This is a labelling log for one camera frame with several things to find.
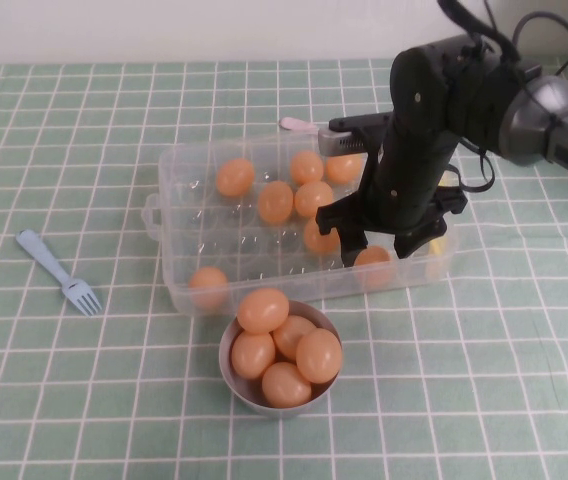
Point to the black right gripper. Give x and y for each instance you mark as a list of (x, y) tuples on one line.
[(404, 200)]

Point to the brown egg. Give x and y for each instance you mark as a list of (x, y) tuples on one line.
[(319, 355), (262, 310), (252, 355), (275, 201), (376, 270), (306, 167), (286, 384), (341, 170), (320, 242), (313, 198), (235, 177), (289, 340), (208, 286)]

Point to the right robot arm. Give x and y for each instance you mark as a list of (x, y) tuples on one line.
[(529, 120)]

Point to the clear plastic egg box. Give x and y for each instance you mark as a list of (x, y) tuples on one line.
[(204, 235)]

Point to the pink plastic utensil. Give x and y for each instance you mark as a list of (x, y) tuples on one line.
[(294, 123)]

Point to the grey round bowl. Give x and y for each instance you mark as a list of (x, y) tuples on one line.
[(244, 400)]

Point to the green checked tablecloth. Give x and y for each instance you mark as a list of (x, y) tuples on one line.
[(114, 400)]

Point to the light blue plastic fork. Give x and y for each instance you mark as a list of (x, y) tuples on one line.
[(39, 250)]

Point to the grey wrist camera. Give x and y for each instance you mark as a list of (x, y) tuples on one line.
[(339, 142)]

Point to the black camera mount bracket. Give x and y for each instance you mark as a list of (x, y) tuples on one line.
[(359, 122)]

